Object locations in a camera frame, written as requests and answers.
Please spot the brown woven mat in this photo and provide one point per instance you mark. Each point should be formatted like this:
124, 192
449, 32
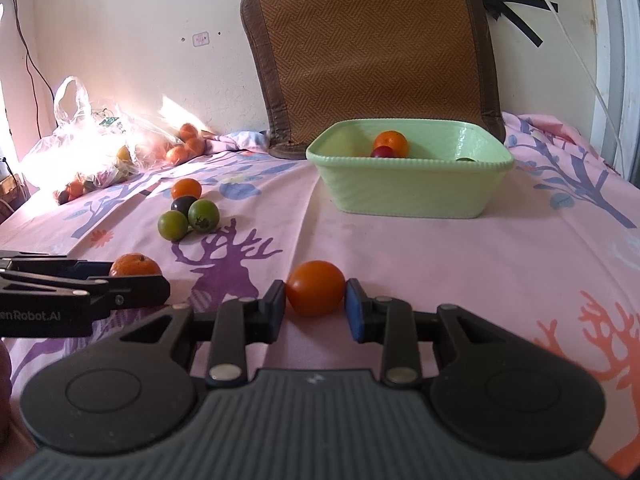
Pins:
370, 50

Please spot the green plastic basin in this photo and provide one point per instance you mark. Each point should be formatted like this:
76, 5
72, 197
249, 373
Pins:
410, 190

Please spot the green tomato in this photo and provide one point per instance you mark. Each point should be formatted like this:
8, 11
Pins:
203, 216
173, 225

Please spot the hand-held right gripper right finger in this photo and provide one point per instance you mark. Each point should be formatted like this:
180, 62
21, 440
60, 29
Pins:
354, 315

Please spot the printed plastic bag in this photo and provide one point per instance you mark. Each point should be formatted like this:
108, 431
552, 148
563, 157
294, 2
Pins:
65, 150

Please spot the small dark fruit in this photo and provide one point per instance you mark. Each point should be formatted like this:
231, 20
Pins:
62, 196

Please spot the white door frame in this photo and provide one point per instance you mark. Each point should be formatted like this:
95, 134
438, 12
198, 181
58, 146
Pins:
620, 60

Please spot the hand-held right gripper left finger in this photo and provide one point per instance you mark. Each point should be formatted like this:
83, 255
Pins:
278, 325

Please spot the person's left hand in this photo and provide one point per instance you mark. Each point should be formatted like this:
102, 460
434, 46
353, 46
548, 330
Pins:
4, 390

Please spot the yellow fruit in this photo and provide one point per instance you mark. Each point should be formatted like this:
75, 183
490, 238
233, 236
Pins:
125, 156

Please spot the brown wooden furniture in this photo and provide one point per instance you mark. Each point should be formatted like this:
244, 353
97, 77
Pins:
10, 187

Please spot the pink printed blanket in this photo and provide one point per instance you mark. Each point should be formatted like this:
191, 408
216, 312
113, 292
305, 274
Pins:
450, 270

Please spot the dark purple tomato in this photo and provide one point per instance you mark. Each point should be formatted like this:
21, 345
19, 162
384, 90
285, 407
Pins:
181, 204

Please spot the white wall socket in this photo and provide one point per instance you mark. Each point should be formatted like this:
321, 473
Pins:
201, 39

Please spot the small orange fruit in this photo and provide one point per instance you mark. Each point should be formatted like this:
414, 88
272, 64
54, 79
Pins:
75, 189

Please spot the red tomato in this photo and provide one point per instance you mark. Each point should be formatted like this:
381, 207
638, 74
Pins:
382, 152

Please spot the mandarin orange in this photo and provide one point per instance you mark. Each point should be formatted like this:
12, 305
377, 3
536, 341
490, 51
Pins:
188, 131
135, 265
175, 155
392, 141
196, 146

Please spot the clear plastic bag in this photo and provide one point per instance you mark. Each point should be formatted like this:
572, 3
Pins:
207, 141

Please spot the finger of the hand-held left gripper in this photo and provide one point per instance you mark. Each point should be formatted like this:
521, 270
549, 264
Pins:
50, 266
140, 290

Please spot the orange tomato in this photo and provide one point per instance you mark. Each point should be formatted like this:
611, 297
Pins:
316, 288
186, 188

